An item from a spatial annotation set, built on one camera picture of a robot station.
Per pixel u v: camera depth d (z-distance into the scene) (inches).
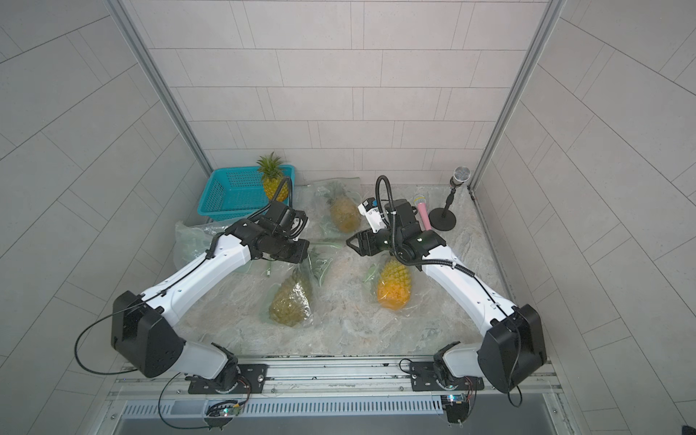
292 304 28.9
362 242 26.3
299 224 26.3
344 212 37.7
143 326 15.4
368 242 25.8
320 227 37.5
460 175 32.7
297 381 28.6
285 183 26.2
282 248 25.5
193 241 36.1
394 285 30.9
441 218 41.1
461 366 23.4
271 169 39.1
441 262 19.8
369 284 32.4
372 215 27.0
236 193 44.5
